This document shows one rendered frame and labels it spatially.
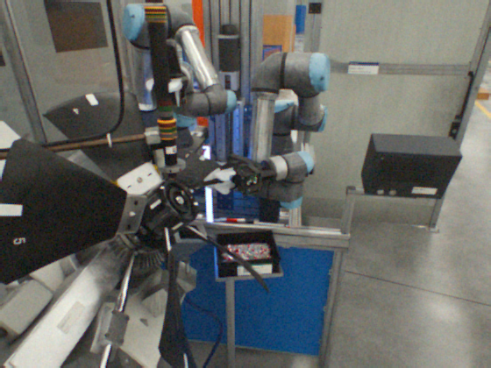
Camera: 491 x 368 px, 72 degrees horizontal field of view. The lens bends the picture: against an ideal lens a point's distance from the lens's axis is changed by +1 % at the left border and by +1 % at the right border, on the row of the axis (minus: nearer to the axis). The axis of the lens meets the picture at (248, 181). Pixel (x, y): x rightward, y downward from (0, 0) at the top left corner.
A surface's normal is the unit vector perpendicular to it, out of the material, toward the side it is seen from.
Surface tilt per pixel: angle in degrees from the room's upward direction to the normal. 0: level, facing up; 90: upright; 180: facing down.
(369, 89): 90
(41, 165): 71
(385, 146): 15
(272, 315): 90
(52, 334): 50
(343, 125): 90
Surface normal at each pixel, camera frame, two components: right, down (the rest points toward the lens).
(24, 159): 0.82, -0.12
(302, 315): -0.14, 0.44
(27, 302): 0.76, -0.52
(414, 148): -0.03, -0.75
